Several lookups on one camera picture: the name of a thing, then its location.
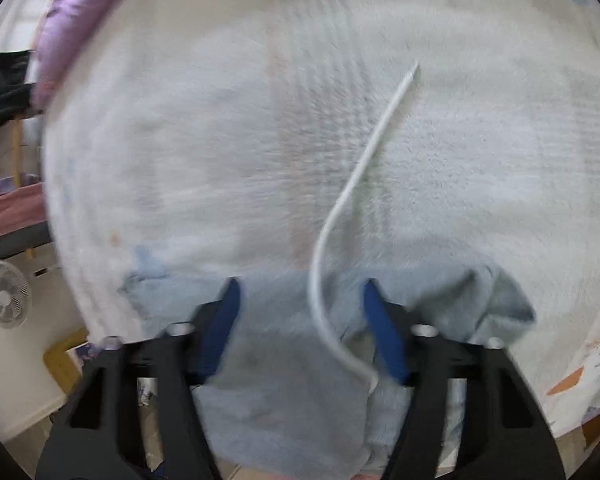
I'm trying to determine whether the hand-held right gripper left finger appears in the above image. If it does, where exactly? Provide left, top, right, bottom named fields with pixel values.
left=35, top=277, right=242, bottom=480

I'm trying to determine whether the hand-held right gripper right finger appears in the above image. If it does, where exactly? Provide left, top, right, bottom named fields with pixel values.
left=362, top=278, right=566, bottom=480

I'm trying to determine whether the grey zip hoodie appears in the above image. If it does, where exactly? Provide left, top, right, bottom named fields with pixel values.
left=117, top=60, right=538, bottom=480

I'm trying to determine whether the white fan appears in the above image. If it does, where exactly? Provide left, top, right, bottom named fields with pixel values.
left=0, top=260, right=33, bottom=330

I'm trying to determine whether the maroon towel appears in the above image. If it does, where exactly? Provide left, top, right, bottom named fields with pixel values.
left=0, top=182, right=51, bottom=263

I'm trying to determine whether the wooden drying rack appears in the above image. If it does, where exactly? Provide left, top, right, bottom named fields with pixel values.
left=10, top=119, right=37, bottom=261

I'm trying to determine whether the black hanging garment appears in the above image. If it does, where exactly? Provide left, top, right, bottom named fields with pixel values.
left=0, top=50, right=43, bottom=123

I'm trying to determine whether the purple floral quilt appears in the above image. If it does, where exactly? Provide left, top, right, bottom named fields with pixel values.
left=30, top=0, right=156, bottom=111

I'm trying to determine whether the yellow frame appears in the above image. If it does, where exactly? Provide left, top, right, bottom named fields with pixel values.
left=42, top=327, right=93, bottom=393

